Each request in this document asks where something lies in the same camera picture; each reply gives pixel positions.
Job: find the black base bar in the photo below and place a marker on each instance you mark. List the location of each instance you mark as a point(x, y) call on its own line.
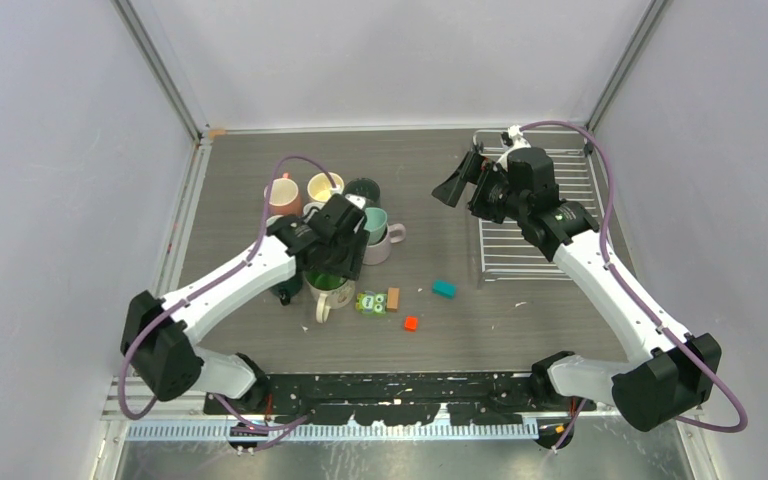
point(400, 399)

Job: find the pale green small mug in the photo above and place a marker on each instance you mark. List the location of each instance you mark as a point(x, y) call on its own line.
point(376, 224)

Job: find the green owl toy block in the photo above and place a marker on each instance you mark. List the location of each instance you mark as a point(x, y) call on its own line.
point(370, 303)

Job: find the lilac pink mug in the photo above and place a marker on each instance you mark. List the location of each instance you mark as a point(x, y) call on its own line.
point(379, 252)

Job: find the tan wooden block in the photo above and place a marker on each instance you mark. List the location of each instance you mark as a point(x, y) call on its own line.
point(393, 299)

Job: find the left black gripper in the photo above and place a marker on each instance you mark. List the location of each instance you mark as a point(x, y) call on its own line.
point(349, 268)

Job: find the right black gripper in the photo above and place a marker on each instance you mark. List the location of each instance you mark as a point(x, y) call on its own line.
point(451, 191)

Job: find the cream floral mug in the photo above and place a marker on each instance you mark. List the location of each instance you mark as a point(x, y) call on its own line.
point(330, 292)

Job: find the teal block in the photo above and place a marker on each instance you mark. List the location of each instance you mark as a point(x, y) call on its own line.
point(444, 289)

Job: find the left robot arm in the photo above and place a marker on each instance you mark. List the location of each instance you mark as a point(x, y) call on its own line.
point(161, 336)

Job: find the dark teal mug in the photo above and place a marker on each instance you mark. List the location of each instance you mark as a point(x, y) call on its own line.
point(286, 290)

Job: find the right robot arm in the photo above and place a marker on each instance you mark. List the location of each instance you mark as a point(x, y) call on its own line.
point(663, 375)

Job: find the white wire dish rack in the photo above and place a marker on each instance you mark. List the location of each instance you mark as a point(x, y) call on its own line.
point(522, 250)

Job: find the dark grey mug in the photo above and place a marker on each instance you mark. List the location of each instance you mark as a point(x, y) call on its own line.
point(365, 188)

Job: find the cream ribbed mug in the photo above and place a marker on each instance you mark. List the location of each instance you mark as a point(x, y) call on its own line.
point(321, 186)

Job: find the blue grey small cup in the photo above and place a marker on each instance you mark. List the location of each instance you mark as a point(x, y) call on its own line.
point(311, 208)

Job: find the red cube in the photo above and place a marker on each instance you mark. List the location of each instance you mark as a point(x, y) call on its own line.
point(411, 324)

